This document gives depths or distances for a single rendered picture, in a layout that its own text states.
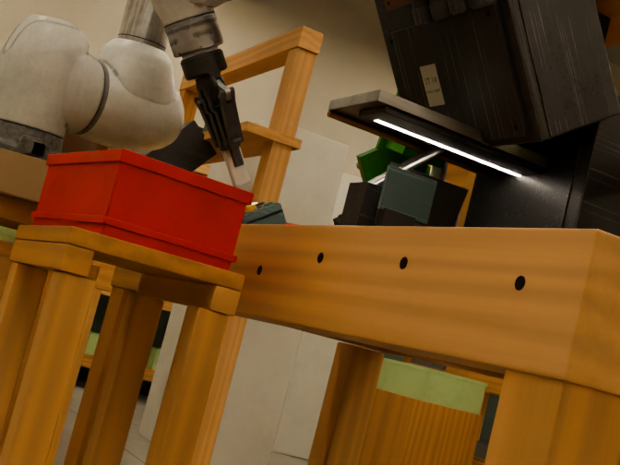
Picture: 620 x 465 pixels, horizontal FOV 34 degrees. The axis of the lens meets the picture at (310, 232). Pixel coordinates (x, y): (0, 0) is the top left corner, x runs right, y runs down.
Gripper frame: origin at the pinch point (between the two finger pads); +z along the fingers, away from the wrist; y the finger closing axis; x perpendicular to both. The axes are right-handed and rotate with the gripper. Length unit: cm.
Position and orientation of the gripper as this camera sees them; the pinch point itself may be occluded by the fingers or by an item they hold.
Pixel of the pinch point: (236, 166)
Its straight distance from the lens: 176.7
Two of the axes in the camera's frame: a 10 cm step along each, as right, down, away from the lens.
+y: 4.6, 0.1, -8.9
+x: 8.4, -3.4, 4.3
